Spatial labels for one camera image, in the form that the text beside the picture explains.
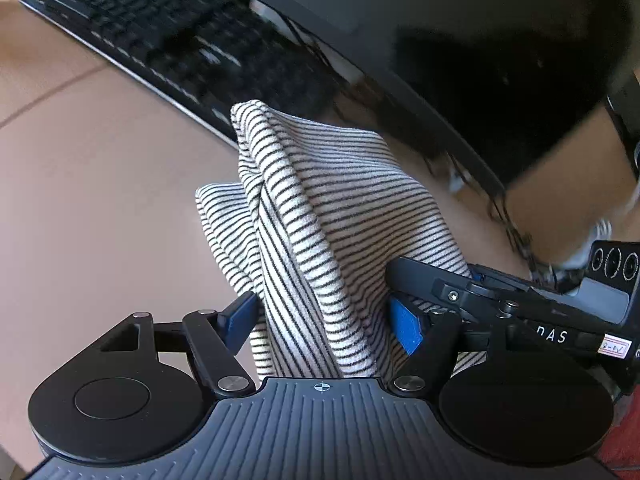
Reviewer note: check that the black curved computer monitor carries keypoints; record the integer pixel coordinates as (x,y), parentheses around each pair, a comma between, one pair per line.
(450,35)

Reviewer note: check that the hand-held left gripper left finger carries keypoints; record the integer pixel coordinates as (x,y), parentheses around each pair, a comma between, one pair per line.
(240,317)

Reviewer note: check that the person's red clothing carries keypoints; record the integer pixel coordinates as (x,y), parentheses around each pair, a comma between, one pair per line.
(622,440)

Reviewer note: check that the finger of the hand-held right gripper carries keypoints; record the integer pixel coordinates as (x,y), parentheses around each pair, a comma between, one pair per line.
(425,280)
(505,280)

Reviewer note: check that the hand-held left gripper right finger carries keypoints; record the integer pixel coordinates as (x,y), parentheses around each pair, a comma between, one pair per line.
(405,327)

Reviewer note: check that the black mechanical keyboard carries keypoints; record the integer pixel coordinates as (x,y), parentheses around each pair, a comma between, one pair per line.
(150,25)

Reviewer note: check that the beige striped pants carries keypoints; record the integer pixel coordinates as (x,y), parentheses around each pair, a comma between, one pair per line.
(325,200)

